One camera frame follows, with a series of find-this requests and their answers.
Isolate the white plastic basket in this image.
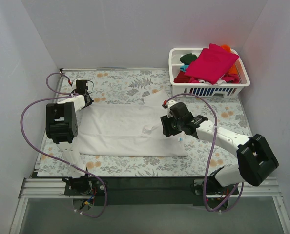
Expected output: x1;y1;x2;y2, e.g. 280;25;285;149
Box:
168;48;250;98

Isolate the purple cable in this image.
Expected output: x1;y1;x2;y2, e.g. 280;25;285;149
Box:
162;93;245;212
20;72;108;218

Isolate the magenta folded t shirt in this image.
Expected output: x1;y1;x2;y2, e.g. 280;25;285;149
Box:
185;43;239;85

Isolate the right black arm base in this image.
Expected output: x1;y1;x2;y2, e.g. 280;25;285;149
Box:
190;179;239;209

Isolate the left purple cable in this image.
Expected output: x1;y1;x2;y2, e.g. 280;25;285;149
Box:
20;72;108;218

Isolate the floral patterned table mat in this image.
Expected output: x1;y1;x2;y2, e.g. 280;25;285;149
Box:
37;69;262;177

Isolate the teal t shirt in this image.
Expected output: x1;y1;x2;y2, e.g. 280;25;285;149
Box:
180;64;189;73

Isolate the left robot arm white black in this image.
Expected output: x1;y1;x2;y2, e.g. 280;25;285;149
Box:
45;80;93;178

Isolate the dark green t shirt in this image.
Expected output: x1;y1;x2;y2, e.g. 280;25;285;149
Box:
180;53;198;65

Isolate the aluminium frame rail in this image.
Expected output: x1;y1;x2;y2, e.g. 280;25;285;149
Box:
19;177;282;198

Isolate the white t shirt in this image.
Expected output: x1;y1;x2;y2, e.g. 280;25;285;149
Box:
76;90;187;157

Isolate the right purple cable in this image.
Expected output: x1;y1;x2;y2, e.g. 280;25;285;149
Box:
162;93;245;212

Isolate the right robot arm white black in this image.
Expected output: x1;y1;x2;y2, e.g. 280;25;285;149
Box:
161;100;279;194

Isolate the dark red t shirt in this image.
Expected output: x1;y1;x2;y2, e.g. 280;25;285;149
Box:
174;71;190;83

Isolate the orange t shirt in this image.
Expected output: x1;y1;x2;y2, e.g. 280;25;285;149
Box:
220;44;238;76

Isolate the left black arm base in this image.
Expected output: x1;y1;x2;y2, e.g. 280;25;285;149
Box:
62;176;108;196

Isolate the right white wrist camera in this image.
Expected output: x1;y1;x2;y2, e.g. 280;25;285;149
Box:
162;100;177;117

